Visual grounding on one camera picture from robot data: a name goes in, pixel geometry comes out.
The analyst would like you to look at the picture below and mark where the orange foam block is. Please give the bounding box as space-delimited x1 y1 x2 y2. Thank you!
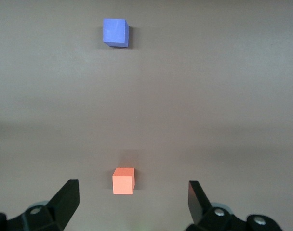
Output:
112 167 136 195

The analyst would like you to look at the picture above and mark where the purple foam block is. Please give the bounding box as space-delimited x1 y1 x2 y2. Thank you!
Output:
103 18 130 49

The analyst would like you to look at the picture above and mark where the brown paper table cover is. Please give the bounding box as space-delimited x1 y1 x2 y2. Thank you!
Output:
0 0 293 231

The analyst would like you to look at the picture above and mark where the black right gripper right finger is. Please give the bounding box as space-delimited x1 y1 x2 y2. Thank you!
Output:
186 180 281 231

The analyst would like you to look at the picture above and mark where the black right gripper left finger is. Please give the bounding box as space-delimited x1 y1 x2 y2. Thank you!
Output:
0 179 80 231

